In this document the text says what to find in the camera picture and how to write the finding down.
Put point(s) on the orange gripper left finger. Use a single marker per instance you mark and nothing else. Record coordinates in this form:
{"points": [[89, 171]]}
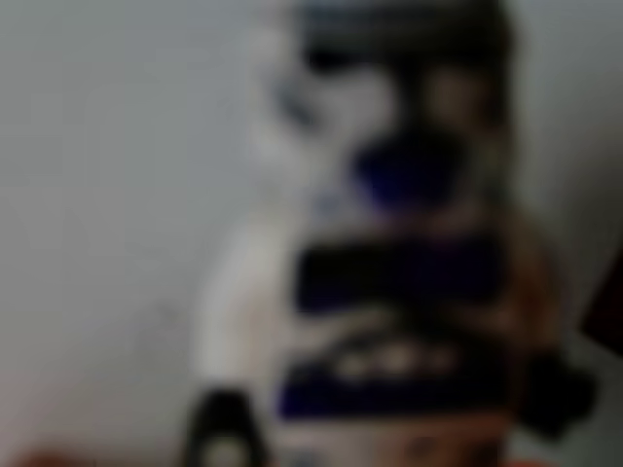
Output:
{"points": [[46, 460]]}

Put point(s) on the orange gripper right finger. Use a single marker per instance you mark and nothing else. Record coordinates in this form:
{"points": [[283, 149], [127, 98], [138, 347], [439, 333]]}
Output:
{"points": [[569, 462]]}

